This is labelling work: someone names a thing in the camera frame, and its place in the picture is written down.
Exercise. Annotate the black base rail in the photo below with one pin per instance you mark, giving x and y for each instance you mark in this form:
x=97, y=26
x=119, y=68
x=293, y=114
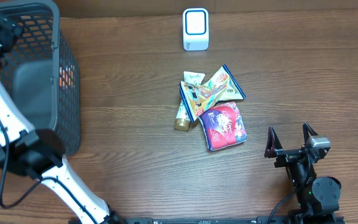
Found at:
x=257, y=220

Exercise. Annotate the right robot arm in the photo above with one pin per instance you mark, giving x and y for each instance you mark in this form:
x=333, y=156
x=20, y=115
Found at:
x=318, y=197

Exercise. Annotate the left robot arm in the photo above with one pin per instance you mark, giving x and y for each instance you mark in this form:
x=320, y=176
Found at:
x=40, y=154

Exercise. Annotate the white bamboo print tube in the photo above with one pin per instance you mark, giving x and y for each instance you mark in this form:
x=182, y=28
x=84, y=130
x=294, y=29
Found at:
x=182, y=121

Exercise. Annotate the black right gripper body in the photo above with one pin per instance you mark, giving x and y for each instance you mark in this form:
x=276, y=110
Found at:
x=286, y=157

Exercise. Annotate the yellow snack bag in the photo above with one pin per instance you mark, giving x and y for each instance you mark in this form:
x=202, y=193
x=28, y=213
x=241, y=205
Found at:
x=222, y=86

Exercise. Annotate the white barcode scanner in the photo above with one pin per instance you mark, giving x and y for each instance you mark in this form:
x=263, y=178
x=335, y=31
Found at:
x=195, y=29

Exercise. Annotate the grey plastic shopping basket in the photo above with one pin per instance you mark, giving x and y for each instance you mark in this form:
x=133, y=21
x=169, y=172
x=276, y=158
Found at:
x=41, y=73

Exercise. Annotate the purple red tissue pack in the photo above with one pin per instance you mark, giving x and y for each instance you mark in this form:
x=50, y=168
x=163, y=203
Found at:
x=223, y=126

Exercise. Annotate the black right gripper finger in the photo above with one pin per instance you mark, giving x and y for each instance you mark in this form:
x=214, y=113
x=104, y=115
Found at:
x=273, y=146
x=308, y=132

